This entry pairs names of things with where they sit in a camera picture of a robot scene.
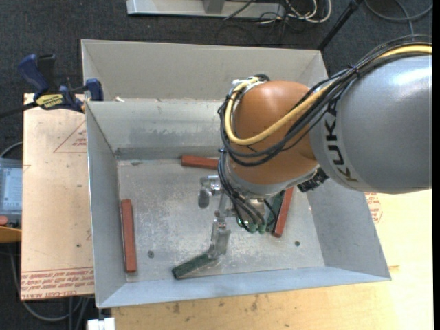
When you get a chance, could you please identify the dark green block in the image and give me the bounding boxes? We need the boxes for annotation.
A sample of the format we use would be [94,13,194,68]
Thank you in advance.
[171,251,221,281]

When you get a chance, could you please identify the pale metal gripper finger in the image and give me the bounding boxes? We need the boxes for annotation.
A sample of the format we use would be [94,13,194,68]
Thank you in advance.
[207,218,223,261]
[219,225,232,256]

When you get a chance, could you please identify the brown cardboard board, red print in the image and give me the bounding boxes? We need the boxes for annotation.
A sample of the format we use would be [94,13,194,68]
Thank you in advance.
[20,93,400,303]

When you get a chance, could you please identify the grey metal bin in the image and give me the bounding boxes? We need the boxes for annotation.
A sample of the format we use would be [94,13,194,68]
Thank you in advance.
[80,38,393,309]

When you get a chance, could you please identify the red-brown flat block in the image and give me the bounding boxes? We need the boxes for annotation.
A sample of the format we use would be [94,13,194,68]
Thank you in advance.
[120,198,138,274]
[271,186,296,239]
[179,154,221,171]

